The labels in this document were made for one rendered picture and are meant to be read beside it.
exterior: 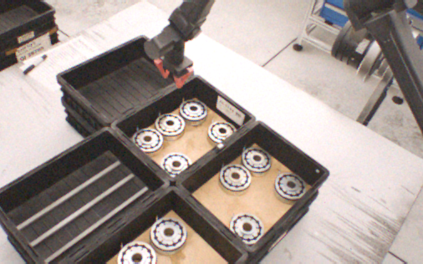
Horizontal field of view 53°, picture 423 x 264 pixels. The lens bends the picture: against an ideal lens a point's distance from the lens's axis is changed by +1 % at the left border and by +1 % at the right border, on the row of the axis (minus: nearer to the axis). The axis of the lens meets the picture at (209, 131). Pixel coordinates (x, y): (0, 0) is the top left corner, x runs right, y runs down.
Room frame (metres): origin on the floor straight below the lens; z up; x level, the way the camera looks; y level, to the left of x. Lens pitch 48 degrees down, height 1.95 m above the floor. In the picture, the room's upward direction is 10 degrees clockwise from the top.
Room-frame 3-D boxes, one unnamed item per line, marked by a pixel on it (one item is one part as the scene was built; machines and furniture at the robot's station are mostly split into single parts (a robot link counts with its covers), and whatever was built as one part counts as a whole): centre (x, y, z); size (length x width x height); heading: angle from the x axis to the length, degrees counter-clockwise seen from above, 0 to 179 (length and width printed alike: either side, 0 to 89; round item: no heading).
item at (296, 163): (0.77, -0.16, 0.87); 0.40 x 0.30 x 0.11; 144
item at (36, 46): (1.74, 1.01, 0.41); 0.31 x 0.02 x 0.16; 149
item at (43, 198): (0.62, 0.32, 0.87); 0.40 x 0.30 x 0.11; 144
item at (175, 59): (0.98, 0.14, 1.17); 0.10 x 0.07 x 0.07; 54
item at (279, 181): (0.81, -0.29, 0.86); 0.10 x 0.10 x 0.01
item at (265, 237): (0.77, -0.16, 0.92); 0.40 x 0.30 x 0.02; 144
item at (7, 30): (1.81, 1.15, 0.37); 0.40 x 0.30 x 0.45; 149
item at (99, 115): (1.12, 0.32, 0.92); 0.40 x 0.30 x 0.02; 144
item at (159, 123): (0.98, 0.14, 0.86); 0.10 x 0.10 x 0.01
